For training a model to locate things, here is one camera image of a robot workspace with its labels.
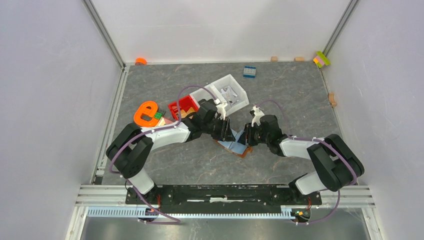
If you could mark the aluminium frame rail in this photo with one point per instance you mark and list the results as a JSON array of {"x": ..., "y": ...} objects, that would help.
[{"x": 122, "y": 201}]

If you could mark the orange tape roll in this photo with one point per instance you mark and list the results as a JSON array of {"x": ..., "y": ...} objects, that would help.
[{"x": 140, "y": 61}]

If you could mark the wooden arch block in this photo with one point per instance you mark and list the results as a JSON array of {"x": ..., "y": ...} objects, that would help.
[{"x": 332, "y": 99}]

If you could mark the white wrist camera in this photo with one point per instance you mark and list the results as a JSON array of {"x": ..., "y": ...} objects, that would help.
[
  {"x": 221, "y": 108},
  {"x": 256, "y": 114}
]

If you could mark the orange letter e toy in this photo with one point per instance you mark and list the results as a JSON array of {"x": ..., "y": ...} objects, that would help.
[{"x": 145, "y": 114}]

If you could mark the red plastic bin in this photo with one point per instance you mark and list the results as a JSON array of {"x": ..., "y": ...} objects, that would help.
[{"x": 186, "y": 103}]

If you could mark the white divided plastic bin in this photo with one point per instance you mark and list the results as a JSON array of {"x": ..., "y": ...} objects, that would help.
[{"x": 215, "y": 86}]

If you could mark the brown leather card holder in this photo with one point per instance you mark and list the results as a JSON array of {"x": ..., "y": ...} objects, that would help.
[{"x": 237, "y": 147}]

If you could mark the gold card in red bin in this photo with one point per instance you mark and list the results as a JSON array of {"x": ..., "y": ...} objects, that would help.
[{"x": 187, "y": 115}]

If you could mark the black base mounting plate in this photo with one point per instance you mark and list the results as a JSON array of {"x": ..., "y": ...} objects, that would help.
[{"x": 227, "y": 198}]

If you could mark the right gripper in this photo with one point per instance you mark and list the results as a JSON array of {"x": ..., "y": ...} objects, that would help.
[{"x": 248, "y": 131}]

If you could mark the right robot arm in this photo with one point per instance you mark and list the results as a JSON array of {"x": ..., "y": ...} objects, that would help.
[{"x": 335, "y": 164}]

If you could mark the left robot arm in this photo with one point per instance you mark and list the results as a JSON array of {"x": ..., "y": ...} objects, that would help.
[{"x": 129, "y": 151}]

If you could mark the green toy brick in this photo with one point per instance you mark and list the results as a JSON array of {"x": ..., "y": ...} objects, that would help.
[{"x": 158, "y": 115}]

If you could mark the small wooden block left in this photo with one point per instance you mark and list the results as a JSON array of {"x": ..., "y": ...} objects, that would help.
[{"x": 274, "y": 59}]

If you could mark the blue toy brick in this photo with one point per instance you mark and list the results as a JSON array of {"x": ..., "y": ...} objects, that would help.
[{"x": 249, "y": 72}]

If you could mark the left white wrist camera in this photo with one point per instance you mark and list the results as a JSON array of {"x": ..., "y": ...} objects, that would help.
[{"x": 221, "y": 108}]

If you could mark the pink wooden puzzle tile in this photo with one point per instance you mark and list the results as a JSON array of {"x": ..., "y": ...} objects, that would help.
[{"x": 164, "y": 121}]

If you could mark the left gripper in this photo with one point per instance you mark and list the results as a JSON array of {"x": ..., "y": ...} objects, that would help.
[{"x": 225, "y": 134}]

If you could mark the multicolour toy brick stack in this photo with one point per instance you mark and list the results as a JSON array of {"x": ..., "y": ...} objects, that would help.
[{"x": 321, "y": 60}]

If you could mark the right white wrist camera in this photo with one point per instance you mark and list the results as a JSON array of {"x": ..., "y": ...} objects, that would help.
[{"x": 256, "y": 114}]

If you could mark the small wooden block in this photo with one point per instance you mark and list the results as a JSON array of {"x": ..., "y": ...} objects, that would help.
[
  {"x": 274, "y": 59},
  {"x": 299, "y": 59}
]

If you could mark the small wooden block right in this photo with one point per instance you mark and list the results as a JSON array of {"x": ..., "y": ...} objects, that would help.
[{"x": 299, "y": 59}]

